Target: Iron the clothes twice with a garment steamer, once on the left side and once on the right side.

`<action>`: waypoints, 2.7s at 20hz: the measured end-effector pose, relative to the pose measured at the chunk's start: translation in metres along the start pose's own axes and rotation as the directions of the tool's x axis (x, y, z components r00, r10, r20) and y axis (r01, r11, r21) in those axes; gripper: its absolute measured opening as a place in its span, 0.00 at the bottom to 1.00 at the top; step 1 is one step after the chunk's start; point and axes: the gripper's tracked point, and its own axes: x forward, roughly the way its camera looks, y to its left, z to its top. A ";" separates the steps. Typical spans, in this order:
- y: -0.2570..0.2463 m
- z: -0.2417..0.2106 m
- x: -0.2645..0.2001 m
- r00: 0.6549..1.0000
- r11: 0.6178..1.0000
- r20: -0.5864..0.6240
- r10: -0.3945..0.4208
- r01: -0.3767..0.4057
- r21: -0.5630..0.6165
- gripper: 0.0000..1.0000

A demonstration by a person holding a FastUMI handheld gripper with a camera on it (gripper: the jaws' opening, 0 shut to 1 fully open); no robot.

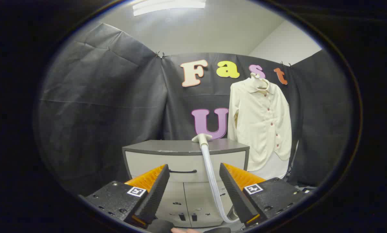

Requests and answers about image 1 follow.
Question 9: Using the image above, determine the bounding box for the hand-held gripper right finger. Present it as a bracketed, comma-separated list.
[219, 163, 310, 228]

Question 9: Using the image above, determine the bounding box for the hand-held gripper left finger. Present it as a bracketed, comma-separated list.
[78, 164, 170, 229]

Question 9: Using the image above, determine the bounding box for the cream garment steamer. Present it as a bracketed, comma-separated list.
[192, 133, 240, 224]

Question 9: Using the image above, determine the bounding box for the cream button-up shirt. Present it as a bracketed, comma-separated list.
[227, 77, 292, 172]

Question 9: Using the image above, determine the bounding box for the grey cabinet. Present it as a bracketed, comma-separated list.
[122, 139, 250, 228]

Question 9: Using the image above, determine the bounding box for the white sheet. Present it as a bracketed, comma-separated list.
[256, 151, 291, 180]

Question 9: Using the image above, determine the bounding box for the black backdrop cloth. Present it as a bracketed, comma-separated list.
[35, 23, 354, 196]

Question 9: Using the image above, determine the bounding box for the cream plastic hanger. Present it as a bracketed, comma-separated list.
[250, 73, 270, 90]

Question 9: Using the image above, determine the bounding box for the ceiling light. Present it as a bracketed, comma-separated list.
[133, 0, 207, 17]

